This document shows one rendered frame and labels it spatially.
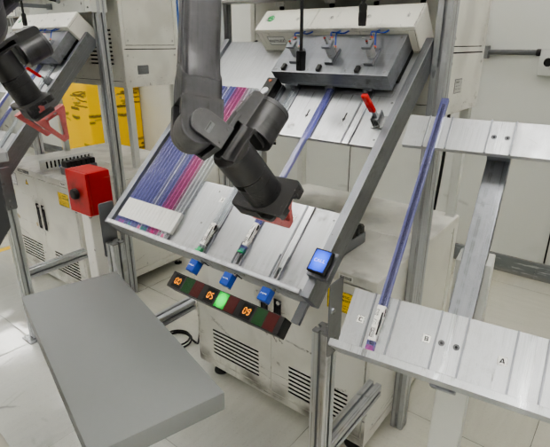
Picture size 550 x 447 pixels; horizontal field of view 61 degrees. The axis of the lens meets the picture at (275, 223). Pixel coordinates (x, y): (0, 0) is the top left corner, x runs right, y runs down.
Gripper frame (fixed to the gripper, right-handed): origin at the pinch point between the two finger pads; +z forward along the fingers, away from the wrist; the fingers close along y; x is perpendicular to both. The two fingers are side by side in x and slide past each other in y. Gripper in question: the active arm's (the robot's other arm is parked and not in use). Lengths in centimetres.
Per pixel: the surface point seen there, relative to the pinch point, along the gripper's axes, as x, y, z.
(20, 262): 28, 143, 46
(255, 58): -57, 54, 19
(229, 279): 8.9, 21.0, 19.2
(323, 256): -1.5, 0.2, 15.9
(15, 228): 18, 143, 36
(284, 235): -5.1, 14.2, 20.2
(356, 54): -54, 16, 13
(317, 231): -8.2, 7.0, 20.3
